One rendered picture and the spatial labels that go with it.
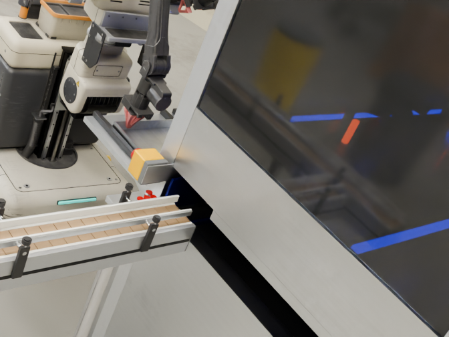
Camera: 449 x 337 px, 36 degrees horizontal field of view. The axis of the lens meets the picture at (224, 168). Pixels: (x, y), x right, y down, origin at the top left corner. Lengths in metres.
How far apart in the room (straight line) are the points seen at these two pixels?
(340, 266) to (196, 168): 0.51
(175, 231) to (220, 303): 0.23
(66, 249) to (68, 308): 1.23
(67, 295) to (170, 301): 0.96
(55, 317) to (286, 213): 1.41
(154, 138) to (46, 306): 0.90
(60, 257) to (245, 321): 0.50
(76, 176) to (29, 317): 0.67
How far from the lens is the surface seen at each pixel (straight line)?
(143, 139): 2.28
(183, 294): 1.97
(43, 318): 2.80
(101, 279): 1.89
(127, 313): 2.21
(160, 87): 2.13
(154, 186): 2.00
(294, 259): 1.65
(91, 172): 3.15
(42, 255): 1.62
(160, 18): 2.12
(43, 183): 2.99
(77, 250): 1.67
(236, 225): 1.76
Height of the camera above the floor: 1.97
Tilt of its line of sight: 28 degrees down
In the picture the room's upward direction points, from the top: 24 degrees clockwise
